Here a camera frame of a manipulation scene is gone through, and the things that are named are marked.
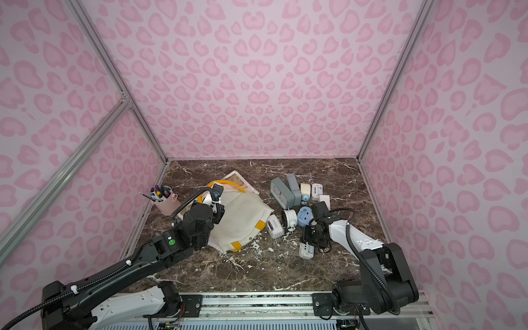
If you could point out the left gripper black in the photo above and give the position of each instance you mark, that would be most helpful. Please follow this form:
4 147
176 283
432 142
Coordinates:
214 210

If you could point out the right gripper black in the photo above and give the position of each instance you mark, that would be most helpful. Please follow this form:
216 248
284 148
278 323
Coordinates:
313 233

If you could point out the light blue alarm clock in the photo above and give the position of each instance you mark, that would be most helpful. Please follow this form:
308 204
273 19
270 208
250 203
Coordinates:
304 216

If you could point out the white digital alarm clock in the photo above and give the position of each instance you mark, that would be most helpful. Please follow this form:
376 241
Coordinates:
306 251

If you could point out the white round alarm clock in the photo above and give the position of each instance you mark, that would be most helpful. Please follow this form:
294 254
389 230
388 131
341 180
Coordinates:
290 220

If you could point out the white square alarm clock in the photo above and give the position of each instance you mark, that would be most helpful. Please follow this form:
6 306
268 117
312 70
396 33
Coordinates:
326 200

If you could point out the white canvas tote bag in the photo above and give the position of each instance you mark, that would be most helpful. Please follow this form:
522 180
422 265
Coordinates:
245 213

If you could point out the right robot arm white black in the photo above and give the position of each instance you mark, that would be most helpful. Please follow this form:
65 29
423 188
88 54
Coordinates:
385 284

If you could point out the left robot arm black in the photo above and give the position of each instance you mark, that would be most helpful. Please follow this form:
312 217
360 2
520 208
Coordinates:
88 303

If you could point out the pink pen holder cup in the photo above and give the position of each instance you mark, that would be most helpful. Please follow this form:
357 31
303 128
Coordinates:
163 198

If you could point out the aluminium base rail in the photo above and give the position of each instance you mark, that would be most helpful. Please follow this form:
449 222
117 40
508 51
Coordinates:
253 310

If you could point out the aluminium corner frame post left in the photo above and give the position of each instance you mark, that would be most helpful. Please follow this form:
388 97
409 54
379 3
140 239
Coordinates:
89 29

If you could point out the aluminium corner frame post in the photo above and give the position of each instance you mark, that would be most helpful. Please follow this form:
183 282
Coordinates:
89 29
426 10

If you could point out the aluminium diagonal frame bar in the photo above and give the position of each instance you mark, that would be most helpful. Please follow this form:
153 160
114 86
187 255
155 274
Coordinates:
28 218

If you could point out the aluminium corner frame post right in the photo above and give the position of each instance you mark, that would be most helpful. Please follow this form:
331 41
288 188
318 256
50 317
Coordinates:
426 10

